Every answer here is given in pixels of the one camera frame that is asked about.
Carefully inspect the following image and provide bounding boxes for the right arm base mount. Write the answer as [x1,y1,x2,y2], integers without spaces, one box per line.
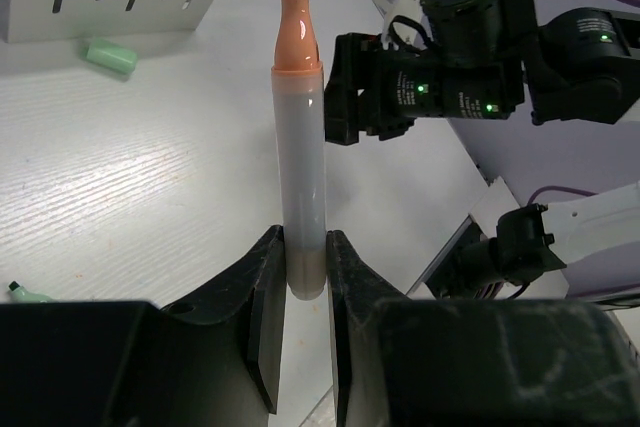
[420,182,639,299]

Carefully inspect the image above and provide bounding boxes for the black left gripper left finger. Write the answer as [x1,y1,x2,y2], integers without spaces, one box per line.
[1,226,285,426]

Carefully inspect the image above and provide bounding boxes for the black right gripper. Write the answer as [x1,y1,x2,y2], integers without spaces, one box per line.
[324,33,524,146]

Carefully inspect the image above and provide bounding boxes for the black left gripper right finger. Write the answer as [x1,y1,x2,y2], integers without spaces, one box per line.
[326,231,639,426]

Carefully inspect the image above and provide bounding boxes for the green marker cap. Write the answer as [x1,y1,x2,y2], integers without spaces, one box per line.
[85,38,138,76]

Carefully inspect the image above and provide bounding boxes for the orange pastel highlighter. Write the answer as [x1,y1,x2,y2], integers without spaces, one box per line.
[271,0,326,301]

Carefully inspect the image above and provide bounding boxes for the green pastel highlighter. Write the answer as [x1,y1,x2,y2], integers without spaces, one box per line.
[8,281,53,303]

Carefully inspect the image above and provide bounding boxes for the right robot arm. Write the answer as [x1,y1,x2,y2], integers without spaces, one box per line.
[324,0,639,146]

